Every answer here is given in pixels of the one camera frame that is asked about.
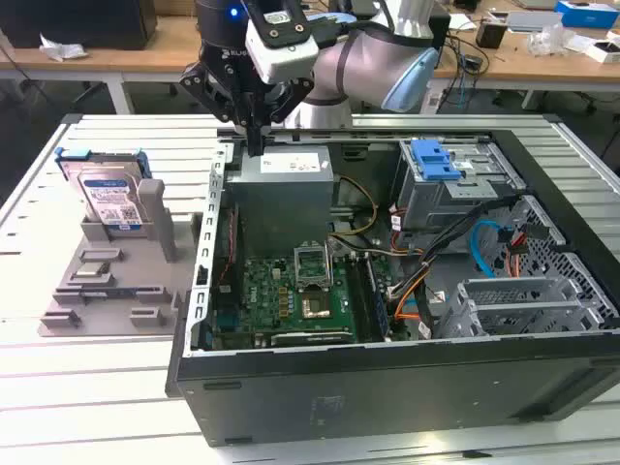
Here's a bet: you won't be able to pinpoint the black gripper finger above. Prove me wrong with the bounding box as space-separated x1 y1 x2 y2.
179 61 257 157
255 77 314 157

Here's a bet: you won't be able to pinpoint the hard disk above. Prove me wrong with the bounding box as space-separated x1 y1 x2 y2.
53 147 154 238

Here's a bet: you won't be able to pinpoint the perforated metal disk bay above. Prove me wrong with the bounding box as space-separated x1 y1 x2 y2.
438 277 607 340

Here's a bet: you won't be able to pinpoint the long wooden desk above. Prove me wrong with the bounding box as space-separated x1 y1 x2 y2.
0 0 620 116

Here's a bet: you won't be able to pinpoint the large black box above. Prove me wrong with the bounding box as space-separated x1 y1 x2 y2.
0 0 159 51

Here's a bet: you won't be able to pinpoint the grey power supply box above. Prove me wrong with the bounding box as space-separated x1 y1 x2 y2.
225 147 338 258

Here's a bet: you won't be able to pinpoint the crumpled white paper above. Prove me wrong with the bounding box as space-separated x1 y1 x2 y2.
38 32 89 62

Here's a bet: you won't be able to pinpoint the metal socket cover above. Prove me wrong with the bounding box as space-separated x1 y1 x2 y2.
292 239 335 291

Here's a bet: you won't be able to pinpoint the blue plastic bay latch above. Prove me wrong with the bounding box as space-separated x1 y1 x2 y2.
410 139 462 182

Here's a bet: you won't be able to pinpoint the black computer tower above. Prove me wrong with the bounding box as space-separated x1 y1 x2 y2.
428 12 451 52

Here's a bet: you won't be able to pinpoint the grey metal drive cage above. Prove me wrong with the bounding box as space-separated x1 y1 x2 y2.
392 138 528 234

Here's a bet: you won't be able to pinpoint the small black box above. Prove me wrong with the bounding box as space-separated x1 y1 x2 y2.
476 21 508 48

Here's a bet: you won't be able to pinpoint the green motherboard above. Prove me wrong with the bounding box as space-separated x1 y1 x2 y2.
212 254 394 348

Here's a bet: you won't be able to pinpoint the grey plastic parts rack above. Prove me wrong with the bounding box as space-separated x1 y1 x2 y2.
37 177 204 338

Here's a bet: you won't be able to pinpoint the CPU socket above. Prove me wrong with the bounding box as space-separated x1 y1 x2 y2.
298 289 338 324

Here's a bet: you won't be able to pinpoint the dark RAM stick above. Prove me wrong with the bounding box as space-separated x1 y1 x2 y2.
365 255 392 340

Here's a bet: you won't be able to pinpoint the black graphics card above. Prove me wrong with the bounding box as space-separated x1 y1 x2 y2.
268 328 355 346

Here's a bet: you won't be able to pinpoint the flat grey box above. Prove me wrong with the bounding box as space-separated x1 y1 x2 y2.
506 10 563 33

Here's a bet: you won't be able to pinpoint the clear plastic bag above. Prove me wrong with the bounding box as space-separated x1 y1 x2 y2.
525 24 582 57

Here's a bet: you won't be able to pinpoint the blue cardboard box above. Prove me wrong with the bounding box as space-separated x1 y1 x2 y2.
554 0 620 32

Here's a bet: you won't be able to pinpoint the white open box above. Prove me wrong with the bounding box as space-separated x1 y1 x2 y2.
583 39 620 65

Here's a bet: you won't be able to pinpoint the black open PC case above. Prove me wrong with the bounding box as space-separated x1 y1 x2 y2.
164 126 620 450

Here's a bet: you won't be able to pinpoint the yellow black power wires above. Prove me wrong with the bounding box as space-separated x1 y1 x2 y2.
331 174 380 239

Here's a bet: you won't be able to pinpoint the black wire bundle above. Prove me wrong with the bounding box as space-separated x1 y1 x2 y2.
387 193 529 335

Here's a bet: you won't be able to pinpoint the blue flat data wire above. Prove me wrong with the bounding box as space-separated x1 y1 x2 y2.
472 220 504 280

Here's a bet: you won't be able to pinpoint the red orange power wire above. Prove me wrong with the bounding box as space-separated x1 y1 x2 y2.
503 227 532 280

